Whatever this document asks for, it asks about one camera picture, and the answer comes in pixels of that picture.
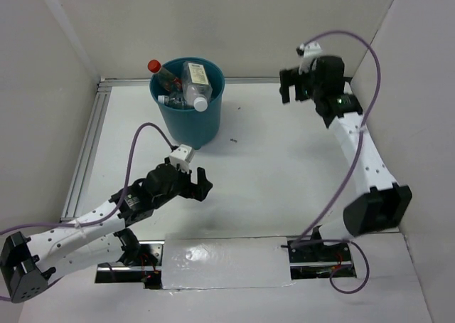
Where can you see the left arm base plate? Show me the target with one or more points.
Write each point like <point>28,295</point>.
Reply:
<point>145,270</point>

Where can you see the silver tape sheet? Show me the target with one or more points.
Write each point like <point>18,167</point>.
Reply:
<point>231,263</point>

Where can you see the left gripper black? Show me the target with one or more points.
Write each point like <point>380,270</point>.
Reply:
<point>199,191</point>

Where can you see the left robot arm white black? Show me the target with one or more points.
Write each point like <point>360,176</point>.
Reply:
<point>32,264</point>

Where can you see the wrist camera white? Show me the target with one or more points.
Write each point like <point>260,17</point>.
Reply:
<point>184,154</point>
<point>307,53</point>

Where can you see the teal plastic bin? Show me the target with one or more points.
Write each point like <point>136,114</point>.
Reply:
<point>189,126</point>

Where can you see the red cap red label bottle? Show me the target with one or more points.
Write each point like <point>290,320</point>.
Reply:
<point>166,79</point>

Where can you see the large clear square bottle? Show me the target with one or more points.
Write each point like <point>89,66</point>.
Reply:
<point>197,89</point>

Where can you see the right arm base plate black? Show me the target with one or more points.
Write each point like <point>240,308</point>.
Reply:
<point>319,261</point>

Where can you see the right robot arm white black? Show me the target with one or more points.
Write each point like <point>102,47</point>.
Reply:
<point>381,202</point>

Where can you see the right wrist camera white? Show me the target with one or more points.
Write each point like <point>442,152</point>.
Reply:
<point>307,53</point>

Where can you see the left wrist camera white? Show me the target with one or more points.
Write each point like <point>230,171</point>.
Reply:
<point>184,154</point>

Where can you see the clear bottle front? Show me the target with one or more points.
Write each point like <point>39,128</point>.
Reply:
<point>173,100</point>

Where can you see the aluminium frame rail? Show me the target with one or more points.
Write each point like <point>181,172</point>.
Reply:
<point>273,167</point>

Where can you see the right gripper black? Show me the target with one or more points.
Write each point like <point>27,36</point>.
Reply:
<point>286,79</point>

